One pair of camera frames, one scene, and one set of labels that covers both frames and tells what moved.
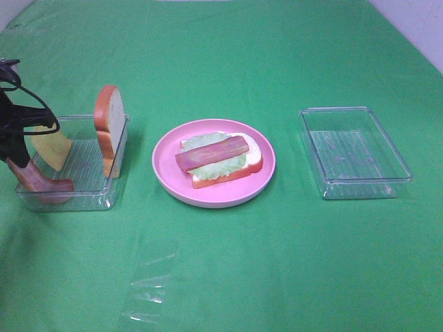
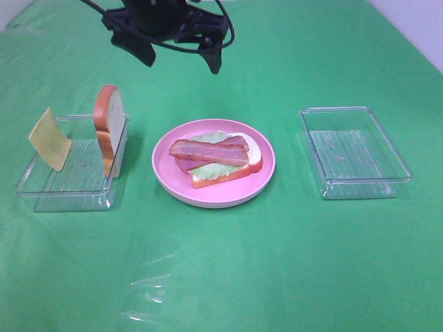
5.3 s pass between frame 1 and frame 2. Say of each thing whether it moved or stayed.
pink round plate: stayed
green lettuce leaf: stayed
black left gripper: moved
